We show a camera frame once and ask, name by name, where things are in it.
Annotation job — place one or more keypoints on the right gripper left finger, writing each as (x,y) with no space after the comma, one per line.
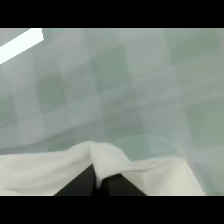
(80,185)

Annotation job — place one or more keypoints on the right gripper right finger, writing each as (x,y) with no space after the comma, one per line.
(121,186)

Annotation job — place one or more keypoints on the white shirt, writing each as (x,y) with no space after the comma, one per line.
(36,173)

